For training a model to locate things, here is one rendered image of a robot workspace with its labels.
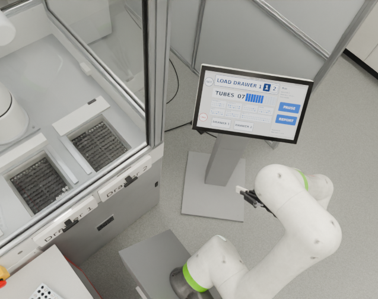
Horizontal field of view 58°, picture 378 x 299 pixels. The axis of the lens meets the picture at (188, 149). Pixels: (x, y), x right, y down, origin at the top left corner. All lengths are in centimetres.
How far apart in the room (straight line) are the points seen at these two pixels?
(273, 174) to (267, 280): 32
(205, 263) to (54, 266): 72
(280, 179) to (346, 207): 195
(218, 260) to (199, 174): 141
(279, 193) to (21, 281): 119
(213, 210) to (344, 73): 190
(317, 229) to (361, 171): 219
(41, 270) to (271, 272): 103
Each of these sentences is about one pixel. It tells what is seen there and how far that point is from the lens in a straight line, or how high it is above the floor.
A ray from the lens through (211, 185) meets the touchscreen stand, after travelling 254.
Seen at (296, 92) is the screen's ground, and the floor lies 115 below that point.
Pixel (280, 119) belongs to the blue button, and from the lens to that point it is 168.
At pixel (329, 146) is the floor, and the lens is 305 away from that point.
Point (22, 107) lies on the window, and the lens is 94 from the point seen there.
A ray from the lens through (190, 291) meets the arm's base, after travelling 132.
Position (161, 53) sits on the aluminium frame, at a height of 156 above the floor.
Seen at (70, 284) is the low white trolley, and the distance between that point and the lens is 166.
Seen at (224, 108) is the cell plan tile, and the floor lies 106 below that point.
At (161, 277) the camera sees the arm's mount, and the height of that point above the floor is 106.
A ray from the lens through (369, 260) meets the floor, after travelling 284.
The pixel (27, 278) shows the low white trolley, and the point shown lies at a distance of 171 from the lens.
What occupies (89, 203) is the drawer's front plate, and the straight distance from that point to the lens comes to 157.
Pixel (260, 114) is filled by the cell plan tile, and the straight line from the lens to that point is 165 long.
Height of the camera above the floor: 237
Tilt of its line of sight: 62 degrees down
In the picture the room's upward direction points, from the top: 12 degrees clockwise
